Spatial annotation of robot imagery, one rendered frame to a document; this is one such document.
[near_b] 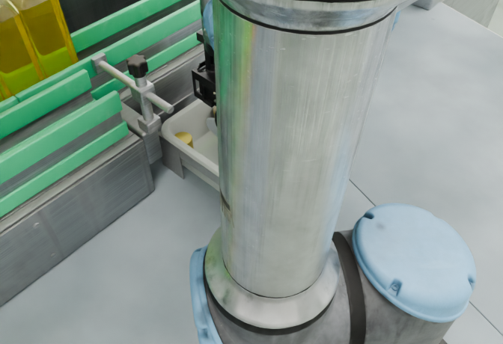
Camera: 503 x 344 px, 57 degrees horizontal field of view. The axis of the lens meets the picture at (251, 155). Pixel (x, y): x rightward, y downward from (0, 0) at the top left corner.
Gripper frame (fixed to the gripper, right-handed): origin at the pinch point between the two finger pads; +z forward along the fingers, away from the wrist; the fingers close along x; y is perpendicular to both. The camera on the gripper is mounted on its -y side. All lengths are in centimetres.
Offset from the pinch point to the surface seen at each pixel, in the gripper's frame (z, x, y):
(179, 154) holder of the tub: -0.9, 9.6, 5.2
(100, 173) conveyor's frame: -6.2, 22.8, 6.4
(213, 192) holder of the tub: 3.2, 9.2, -2.3
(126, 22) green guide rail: -13.9, 2.0, 25.5
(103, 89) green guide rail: -9.8, 13.2, 17.9
